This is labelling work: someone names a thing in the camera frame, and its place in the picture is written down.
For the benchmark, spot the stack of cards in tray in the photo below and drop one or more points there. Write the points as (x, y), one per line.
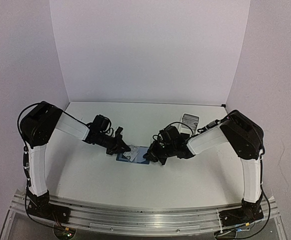
(190, 119)

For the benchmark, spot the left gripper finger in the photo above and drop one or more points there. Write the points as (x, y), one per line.
(122, 147)
(116, 150)

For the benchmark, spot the blue leather card holder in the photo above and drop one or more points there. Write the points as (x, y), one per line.
(138, 160)

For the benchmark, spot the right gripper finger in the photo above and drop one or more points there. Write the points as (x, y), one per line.
(161, 159)
(150, 156)

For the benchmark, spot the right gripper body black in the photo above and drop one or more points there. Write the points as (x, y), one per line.
(167, 150)

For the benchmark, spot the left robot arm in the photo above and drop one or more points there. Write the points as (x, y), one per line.
(36, 124)

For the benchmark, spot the white plastic tray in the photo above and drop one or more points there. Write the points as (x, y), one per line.
(187, 129)

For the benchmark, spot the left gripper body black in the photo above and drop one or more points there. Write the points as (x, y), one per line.
(106, 142)

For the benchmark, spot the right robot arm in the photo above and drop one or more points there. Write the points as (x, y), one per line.
(246, 139)

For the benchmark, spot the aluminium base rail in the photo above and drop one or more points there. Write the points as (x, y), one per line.
(131, 221)

